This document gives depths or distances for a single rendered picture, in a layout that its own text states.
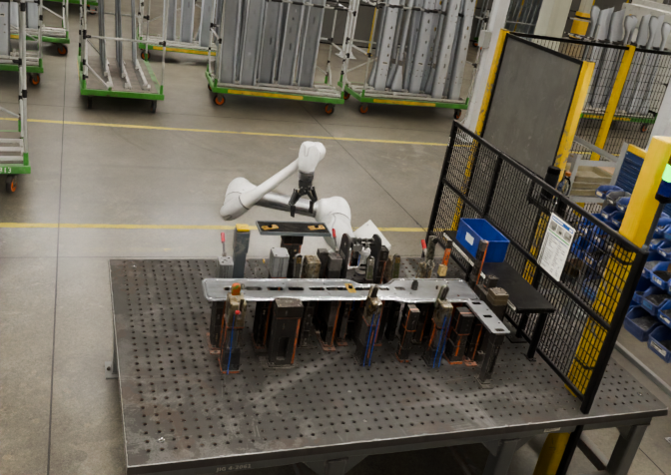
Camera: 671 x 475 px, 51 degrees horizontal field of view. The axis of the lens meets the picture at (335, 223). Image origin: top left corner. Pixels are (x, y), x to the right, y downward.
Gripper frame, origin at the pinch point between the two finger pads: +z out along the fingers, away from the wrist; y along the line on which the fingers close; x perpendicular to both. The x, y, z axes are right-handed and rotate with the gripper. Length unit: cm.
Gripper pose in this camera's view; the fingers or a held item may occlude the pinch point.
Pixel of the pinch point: (302, 213)
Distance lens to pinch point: 398.8
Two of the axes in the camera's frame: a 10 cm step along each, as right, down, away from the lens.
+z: -1.2, 9.2, 3.7
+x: -6.7, -3.5, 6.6
